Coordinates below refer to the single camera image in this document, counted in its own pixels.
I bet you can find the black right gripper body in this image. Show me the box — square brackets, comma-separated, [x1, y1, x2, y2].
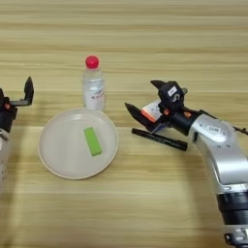
[160, 107, 202, 137]

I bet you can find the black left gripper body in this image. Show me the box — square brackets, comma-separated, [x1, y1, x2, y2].
[0, 102, 18, 134]

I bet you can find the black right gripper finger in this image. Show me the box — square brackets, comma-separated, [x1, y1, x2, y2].
[124, 102, 165, 134]
[150, 79, 170, 92]

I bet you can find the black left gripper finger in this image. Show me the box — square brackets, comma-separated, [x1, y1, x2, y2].
[9, 76, 35, 108]

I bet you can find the clear bottle with red cap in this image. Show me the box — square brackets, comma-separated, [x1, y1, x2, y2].
[82, 55, 107, 112]

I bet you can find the green rectangular block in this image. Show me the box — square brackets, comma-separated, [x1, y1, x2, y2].
[82, 126, 103, 157]

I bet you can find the beige round plate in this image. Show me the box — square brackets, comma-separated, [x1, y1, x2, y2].
[38, 107, 119, 180]

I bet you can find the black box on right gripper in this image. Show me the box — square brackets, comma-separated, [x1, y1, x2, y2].
[158, 81, 186, 111]

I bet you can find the black marker pen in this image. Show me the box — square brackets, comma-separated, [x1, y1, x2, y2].
[131, 127, 189, 152]

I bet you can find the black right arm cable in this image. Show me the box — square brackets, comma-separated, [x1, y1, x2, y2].
[232, 125, 248, 136]

